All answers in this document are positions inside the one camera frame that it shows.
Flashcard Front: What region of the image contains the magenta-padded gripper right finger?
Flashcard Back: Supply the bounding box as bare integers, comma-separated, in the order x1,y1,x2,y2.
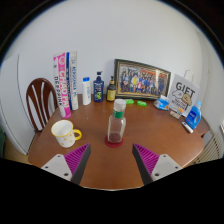
132,143,184,186

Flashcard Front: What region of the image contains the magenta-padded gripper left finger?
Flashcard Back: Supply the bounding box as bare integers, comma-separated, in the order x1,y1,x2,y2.
40,143,92,185

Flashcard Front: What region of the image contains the clear bottle with green label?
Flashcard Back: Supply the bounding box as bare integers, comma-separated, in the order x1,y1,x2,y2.
107,98,128,144

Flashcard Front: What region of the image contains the white mug with yellow rim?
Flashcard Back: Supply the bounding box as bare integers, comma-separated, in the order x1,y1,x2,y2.
50,119,83,149

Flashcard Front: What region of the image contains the flat round red coaster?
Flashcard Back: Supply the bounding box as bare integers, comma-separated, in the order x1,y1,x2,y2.
104,134,124,149

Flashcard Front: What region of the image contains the small printed box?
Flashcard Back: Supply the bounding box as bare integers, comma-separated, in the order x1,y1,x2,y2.
169,109,182,120

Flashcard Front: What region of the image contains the blue tissue pack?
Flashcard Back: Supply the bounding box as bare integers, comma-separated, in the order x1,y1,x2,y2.
153,94,170,112

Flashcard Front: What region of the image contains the blue detergent bottle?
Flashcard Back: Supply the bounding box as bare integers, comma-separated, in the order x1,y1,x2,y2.
185,100,203,130

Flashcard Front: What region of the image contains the white bottle with blue cap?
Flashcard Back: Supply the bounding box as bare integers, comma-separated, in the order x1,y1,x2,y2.
81,76,92,106

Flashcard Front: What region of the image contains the white radiator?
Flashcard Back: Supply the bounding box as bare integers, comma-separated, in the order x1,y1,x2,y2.
194,131,224,164

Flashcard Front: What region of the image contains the dark blue pump bottle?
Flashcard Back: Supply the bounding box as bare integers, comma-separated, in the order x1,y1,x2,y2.
92,70,105,103

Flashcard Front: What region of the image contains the amber pump bottle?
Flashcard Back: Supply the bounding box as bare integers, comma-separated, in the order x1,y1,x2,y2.
106,75,117,102

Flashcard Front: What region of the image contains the white paper gift bag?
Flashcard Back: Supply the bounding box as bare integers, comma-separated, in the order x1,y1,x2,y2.
167,69,200,117

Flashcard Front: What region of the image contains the dark wooden chair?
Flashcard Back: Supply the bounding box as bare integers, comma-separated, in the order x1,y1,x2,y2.
25,77,59,133

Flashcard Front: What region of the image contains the framed group photo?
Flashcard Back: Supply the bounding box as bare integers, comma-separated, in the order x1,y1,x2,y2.
113,58,172,101

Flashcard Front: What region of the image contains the white refrigerator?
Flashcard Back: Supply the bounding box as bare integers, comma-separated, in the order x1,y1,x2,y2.
0,54,34,156

